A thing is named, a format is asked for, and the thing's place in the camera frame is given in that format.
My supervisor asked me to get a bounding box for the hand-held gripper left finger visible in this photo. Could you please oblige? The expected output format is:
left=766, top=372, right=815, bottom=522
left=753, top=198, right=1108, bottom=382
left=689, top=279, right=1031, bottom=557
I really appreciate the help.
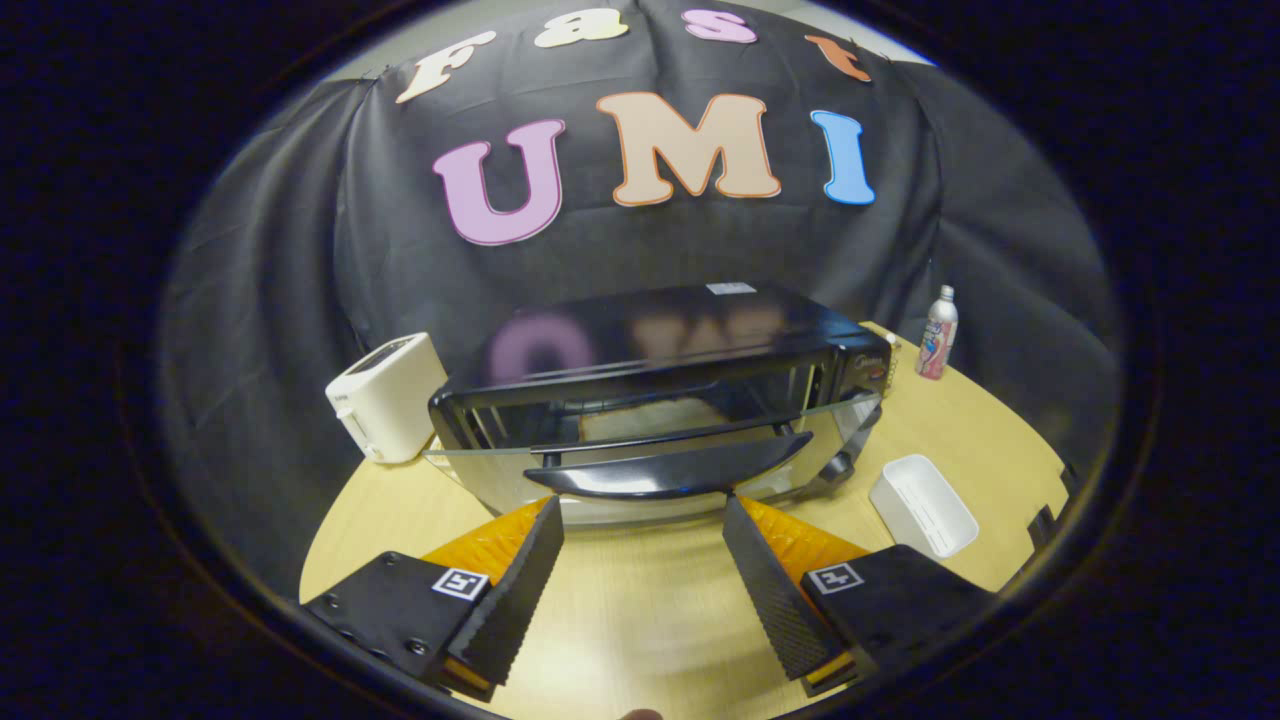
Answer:
left=300, top=495, right=566, bottom=703

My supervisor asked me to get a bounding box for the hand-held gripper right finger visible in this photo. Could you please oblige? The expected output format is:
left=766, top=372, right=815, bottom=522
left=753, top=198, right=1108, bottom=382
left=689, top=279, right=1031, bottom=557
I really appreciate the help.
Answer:
left=722, top=493, right=1001, bottom=699

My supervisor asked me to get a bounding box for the black toaster oven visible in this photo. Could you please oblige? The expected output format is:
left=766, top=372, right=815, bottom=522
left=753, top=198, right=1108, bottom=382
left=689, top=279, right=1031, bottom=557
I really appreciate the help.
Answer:
left=425, top=283, right=894, bottom=527

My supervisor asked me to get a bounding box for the white pop-up toaster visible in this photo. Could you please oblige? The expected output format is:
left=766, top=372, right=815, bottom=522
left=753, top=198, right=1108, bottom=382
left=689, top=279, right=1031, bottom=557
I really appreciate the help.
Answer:
left=325, top=332, right=450, bottom=465

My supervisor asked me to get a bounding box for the white rectangular tray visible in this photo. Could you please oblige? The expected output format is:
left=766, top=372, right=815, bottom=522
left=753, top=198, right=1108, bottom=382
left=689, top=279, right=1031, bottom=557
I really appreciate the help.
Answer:
left=868, top=454, right=981, bottom=560

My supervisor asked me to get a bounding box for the pink and white bottle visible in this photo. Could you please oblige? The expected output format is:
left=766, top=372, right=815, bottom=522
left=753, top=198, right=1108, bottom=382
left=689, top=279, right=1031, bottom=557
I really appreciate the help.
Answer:
left=915, top=285, right=960, bottom=382

